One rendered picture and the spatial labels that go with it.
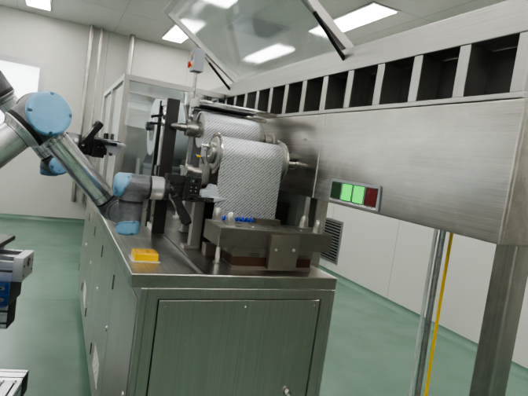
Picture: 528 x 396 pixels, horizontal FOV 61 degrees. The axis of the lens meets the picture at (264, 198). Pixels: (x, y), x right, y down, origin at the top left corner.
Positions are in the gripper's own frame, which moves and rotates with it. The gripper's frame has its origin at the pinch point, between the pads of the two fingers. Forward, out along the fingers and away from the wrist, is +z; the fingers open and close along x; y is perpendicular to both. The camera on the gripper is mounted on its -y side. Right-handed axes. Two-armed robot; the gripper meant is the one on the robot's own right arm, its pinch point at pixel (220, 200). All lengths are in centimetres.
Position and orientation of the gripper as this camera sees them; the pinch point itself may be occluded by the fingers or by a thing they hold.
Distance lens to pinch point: 155.2
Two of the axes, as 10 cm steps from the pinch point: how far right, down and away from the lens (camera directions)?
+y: 1.4, -9.9, -0.8
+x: -4.1, -1.3, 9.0
